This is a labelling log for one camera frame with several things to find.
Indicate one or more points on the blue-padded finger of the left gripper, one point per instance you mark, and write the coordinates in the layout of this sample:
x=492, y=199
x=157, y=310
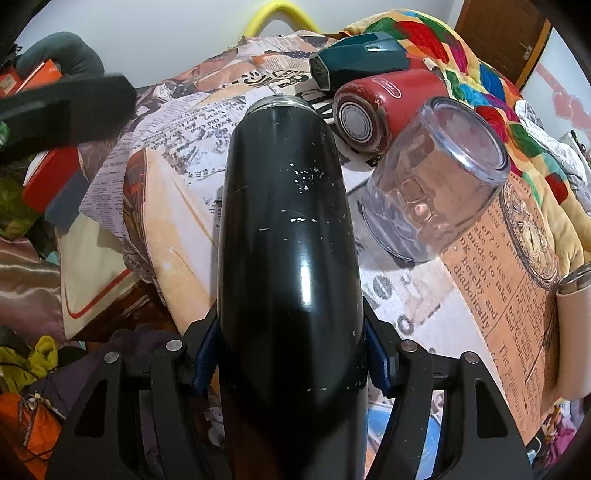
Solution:
x=68, y=112

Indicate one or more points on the dark green ceramic cup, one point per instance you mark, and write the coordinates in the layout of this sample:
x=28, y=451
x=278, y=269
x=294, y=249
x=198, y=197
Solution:
x=357, y=57

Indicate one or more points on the colourful patchwork blanket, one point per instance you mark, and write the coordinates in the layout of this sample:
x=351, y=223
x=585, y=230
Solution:
x=479, y=86

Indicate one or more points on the white sliding wardrobe with hearts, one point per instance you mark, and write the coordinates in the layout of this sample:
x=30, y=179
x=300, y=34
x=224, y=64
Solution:
x=559, y=91

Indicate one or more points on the black thermos bottle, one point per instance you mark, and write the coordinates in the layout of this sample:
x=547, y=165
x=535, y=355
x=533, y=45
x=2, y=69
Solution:
x=289, y=301

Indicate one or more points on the newspaper print cloth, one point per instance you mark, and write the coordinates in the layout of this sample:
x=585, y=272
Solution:
x=159, y=188

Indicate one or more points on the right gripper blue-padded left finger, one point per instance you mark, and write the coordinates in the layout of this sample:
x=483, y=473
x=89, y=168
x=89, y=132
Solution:
x=126, y=400

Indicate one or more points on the glass ashtray dish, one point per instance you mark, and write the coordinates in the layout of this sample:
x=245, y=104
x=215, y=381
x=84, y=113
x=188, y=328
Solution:
x=528, y=236

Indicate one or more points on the red insulated cup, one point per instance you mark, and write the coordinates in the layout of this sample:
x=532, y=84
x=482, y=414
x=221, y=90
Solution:
x=371, y=112

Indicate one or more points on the brown wooden door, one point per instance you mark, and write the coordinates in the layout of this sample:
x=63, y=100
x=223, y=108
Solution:
x=509, y=35

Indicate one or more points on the clear glass cup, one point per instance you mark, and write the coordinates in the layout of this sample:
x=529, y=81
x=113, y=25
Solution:
x=437, y=179

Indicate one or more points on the yellow padded bed rail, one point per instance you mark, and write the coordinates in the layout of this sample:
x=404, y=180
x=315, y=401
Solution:
x=285, y=11

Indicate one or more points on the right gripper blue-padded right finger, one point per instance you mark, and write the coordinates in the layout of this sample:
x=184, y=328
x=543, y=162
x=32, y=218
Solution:
x=479, y=438

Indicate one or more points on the white grey crumpled cloth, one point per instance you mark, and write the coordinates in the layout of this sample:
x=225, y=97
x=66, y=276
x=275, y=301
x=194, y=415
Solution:
x=568, y=158

